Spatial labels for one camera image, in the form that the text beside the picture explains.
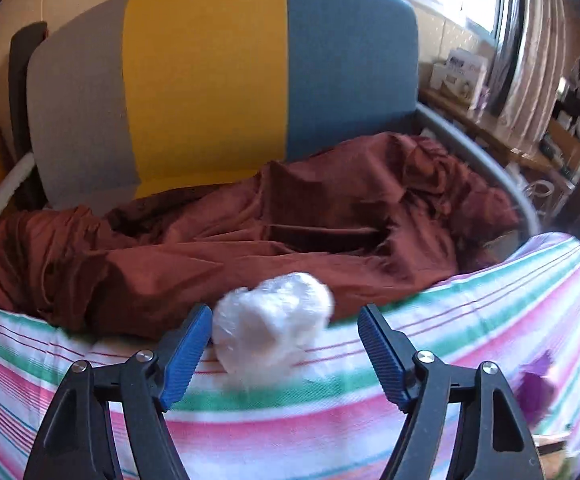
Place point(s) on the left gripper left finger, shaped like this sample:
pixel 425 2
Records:
pixel 75 439

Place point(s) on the purple snack packet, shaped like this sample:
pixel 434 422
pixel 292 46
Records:
pixel 536 390

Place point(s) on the dark red blanket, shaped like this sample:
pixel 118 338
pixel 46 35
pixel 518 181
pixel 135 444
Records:
pixel 376 219

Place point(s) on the wooden side table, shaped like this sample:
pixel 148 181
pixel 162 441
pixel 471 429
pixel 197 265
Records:
pixel 506 144

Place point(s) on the pink striped curtain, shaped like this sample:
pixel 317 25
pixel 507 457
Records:
pixel 529 62

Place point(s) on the white box on table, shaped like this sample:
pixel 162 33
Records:
pixel 460 78

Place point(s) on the grey yellow blue headboard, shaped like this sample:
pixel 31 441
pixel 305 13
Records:
pixel 134 97

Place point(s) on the grey bed frame rail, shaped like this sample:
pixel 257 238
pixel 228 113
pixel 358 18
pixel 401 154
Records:
pixel 482 163

